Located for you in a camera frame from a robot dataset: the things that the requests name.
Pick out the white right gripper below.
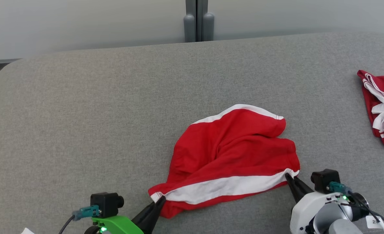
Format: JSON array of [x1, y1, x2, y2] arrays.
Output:
[[285, 173, 350, 234]]

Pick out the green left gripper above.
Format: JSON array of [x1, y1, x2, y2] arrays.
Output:
[[85, 196, 166, 234]]

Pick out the red shorts with white stripe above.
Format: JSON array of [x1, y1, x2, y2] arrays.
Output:
[[148, 104, 300, 219]]

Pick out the grey partition post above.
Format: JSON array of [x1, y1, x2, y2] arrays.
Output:
[[183, 0, 215, 43]]

